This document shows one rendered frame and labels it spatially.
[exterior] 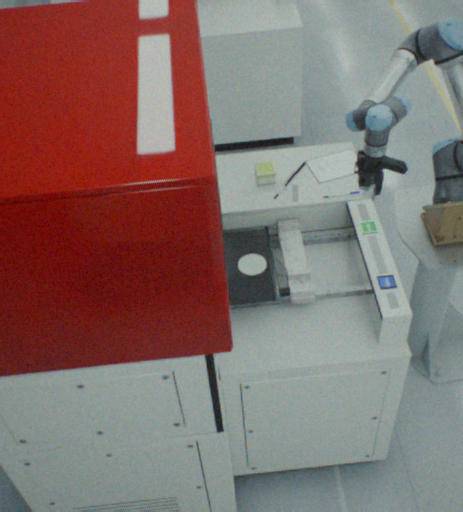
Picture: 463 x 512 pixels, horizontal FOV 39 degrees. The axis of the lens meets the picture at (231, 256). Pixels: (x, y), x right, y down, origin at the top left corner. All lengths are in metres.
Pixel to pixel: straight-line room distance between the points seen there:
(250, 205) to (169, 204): 1.17
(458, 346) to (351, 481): 0.86
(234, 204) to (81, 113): 1.09
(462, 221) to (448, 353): 0.93
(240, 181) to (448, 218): 0.79
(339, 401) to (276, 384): 0.27
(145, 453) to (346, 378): 0.70
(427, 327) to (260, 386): 1.05
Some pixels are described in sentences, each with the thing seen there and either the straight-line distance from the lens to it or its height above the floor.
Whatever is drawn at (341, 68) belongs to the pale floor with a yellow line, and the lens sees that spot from 5.11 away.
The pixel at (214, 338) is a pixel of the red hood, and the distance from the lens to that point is 1.67.
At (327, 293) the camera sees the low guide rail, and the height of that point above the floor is 0.85.
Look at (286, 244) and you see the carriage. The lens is 2.45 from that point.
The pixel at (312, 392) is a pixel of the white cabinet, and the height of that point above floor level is 0.66.
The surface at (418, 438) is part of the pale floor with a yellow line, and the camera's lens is 3.04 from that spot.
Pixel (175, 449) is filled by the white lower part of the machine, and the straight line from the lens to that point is 2.15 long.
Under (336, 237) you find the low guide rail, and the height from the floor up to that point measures 0.85.
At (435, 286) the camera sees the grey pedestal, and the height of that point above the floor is 0.53.
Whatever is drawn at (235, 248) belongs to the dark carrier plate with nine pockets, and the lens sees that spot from 2.42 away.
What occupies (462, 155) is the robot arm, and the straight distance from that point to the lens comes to 2.53.
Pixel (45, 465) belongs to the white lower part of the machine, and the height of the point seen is 0.73.
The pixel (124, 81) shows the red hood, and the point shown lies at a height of 1.82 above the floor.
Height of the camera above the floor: 2.64
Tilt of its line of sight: 47 degrees down
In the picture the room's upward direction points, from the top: 5 degrees counter-clockwise
